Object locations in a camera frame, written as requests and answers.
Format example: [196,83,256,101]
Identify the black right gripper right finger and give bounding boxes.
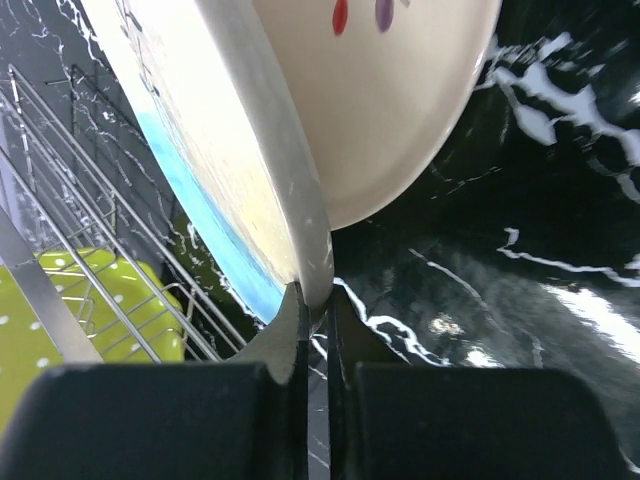
[327,289,632,479]

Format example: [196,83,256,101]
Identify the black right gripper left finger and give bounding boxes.
[1,283,309,479]

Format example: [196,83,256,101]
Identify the green dotted scalloped plate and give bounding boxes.
[1,248,185,427]

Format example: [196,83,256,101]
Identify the metal wire dish rack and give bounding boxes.
[1,66,246,362]

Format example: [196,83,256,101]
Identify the cream beige floral plate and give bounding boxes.
[83,1,334,322]

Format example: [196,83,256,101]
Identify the cream pink branch plate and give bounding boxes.
[255,0,501,229]

